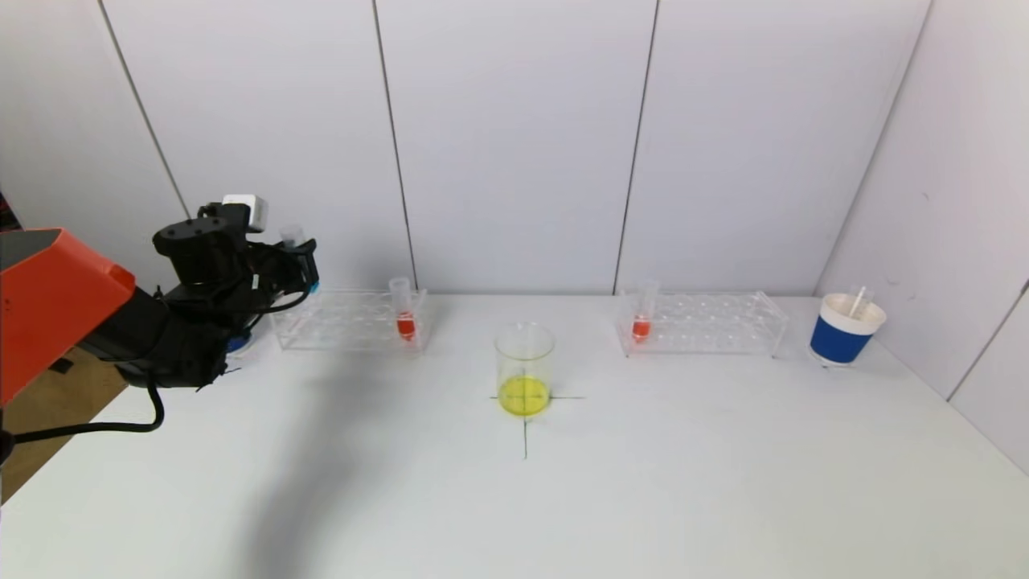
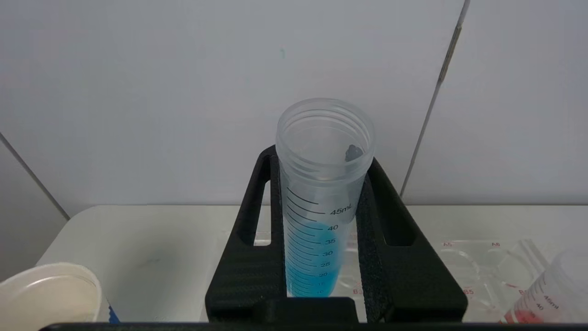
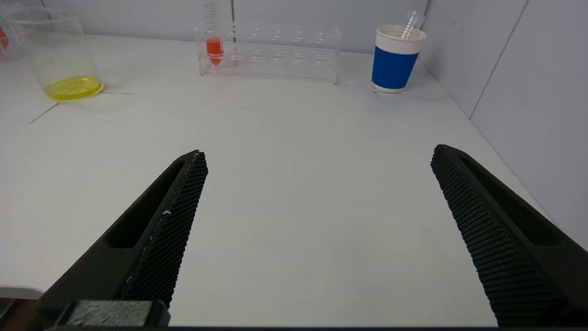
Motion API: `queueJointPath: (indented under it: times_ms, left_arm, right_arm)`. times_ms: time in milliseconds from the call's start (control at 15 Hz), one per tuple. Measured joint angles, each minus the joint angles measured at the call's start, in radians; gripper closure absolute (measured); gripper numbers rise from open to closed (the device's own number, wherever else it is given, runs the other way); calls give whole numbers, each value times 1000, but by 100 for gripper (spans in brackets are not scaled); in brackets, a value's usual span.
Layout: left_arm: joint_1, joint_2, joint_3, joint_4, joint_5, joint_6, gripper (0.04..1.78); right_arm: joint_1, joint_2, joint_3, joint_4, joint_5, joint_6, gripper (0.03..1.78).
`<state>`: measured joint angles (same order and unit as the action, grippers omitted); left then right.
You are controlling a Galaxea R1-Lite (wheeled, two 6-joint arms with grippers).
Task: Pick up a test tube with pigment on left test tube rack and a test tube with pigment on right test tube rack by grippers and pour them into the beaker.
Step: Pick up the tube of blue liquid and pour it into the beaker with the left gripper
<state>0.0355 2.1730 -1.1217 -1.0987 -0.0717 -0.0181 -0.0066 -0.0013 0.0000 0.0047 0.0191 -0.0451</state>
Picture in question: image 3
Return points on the clear acrylic test tube rack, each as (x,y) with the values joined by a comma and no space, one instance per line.
(16,41)
(285,57)

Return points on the blue white paper cup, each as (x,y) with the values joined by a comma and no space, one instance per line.
(392,66)

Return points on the clear glass beaker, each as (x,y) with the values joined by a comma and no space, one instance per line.
(73,87)

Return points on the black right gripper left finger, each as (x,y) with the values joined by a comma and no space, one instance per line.
(151,248)

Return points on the test tube with yellow pigment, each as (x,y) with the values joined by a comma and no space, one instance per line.
(411,23)

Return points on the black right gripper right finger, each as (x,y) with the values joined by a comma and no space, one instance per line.
(500,239)

